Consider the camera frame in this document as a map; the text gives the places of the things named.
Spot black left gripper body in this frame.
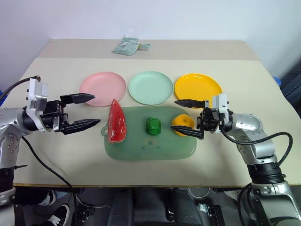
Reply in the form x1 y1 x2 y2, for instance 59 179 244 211
40 100 70 133

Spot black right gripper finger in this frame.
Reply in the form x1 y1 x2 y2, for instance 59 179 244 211
174 99 206 109
170 125 204 140

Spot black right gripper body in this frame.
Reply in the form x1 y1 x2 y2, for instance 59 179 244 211
196 100 223 135

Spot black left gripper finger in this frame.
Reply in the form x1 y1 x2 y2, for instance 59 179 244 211
60 93 96 105
63 119 101 136

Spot orange fruit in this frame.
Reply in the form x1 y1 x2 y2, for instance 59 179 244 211
172 114 195 137

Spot yellow plate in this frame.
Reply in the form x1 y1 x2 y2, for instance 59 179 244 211
174 73 223 109

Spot pink plate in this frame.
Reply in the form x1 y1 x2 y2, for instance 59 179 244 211
79 71 127 107

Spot green vegetable toy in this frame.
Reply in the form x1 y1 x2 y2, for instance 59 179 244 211
145 117 162 136

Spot mint green plate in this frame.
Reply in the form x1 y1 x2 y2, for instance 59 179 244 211
128 70 174 105

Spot red watermelon slice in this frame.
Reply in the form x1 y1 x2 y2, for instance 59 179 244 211
107 99 128 144

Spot green cutting board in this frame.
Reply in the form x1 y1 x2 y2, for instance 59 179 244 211
101 106 197 161

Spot green plastic packet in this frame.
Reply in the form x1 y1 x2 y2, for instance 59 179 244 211
111 34 151 57

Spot dark rounded robot leg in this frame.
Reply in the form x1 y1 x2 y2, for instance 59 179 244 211
107 188 136 226
164 187 200 226

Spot black and white sneaker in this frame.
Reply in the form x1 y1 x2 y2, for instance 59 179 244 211
46 204 71 226
37 190 58 210

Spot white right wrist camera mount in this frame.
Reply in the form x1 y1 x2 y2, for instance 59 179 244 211
212 93 233 117

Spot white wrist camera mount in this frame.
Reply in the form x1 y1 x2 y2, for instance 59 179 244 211
25 78 49 131
212 93 233 117

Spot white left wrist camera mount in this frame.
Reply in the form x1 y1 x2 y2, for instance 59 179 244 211
25 78 49 131

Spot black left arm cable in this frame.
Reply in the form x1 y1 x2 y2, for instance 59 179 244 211
0 75 78 226

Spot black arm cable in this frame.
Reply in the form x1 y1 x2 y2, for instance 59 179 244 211
0 75 78 226
218 113 293 226

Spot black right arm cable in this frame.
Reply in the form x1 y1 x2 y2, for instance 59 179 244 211
218 113 293 226

